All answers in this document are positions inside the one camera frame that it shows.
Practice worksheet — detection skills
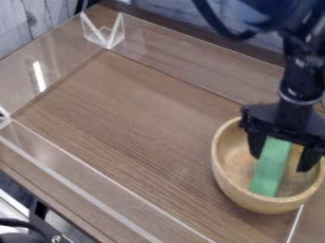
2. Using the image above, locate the green rectangular block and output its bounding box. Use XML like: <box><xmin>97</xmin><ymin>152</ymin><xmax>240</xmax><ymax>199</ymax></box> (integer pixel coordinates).
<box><xmin>247</xmin><ymin>138</ymin><xmax>291</xmax><ymax>197</ymax></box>

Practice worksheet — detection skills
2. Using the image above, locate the clear acrylic corner bracket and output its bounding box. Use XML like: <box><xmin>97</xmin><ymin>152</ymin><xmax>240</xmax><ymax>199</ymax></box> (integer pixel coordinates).
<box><xmin>80</xmin><ymin>12</ymin><xmax>124</xmax><ymax>49</ymax></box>

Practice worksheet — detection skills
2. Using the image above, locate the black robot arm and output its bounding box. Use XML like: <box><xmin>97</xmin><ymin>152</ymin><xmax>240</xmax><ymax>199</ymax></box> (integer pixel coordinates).
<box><xmin>191</xmin><ymin>0</ymin><xmax>325</xmax><ymax>172</ymax></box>

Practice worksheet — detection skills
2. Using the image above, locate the wooden bowl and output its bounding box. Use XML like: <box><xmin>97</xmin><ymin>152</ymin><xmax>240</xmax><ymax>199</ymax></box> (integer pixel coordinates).
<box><xmin>211</xmin><ymin>117</ymin><xmax>325</xmax><ymax>215</ymax></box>

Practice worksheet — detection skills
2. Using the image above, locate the black cable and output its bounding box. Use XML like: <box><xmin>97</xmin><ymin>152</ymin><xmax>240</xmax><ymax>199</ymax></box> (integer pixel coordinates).
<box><xmin>0</xmin><ymin>217</ymin><xmax>32</xmax><ymax>243</ymax></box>

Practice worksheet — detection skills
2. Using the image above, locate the black metal table frame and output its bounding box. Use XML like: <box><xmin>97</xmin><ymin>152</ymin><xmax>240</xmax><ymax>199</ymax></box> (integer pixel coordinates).
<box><xmin>29</xmin><ymin>199</ymin><xmax>86</xmax><ymax>243</ymax></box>

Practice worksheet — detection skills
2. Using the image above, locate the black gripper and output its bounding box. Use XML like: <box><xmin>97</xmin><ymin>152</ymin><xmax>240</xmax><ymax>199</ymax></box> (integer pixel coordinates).
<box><xmin>239</xmin><ymin>100</ymin><xmax>325</xmax><ymax>173</ymax></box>

